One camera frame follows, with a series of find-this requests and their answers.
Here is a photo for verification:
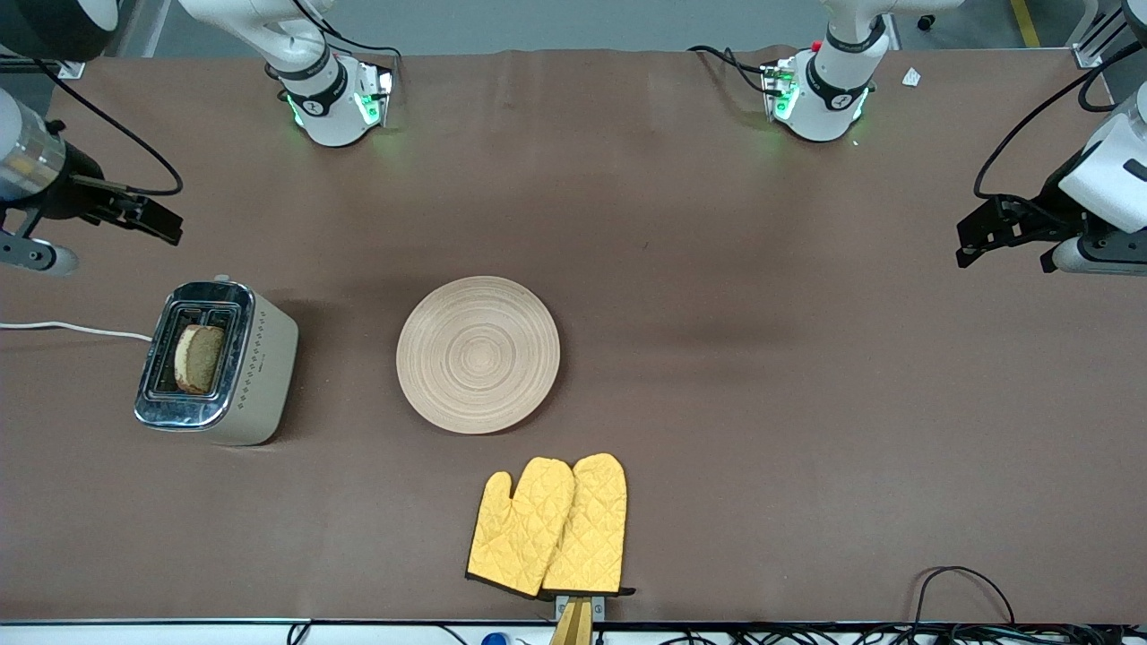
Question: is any brown bread slice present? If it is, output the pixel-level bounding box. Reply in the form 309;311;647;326
174;324;227;396

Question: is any round wooden plate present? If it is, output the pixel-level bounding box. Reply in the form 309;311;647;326
396;276;562;435

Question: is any cream and chrome toaster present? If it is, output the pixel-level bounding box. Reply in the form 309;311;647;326
134;275;299;446

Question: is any yellow quilted oven mitt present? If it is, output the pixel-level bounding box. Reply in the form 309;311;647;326
466;457;576;598
542;452;637;598

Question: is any black left arm wrist cable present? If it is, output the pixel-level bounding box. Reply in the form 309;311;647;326
973;40;1147;201

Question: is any black arm wrist cable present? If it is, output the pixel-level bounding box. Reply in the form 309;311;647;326
973;40;1147;201
34;56;185;198

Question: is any black right arm wrist cable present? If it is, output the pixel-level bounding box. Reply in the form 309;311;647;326
34;56;185;198

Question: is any white toaster power cable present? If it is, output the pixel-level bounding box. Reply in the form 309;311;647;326
0;321;155;343

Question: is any black right arm base cable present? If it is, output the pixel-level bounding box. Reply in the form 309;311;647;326
280;0;402;90

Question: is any black arm base cable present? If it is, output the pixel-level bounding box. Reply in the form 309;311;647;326
688;45;773;96
280;0;402;90

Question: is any black left arm base cable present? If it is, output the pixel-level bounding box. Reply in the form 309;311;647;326
688;45;773;96

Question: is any black looped cable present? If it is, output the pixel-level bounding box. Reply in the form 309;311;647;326
912;565;1018;628

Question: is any wooden stand with metal bracket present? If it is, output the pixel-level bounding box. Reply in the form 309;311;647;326
548;593;606;645

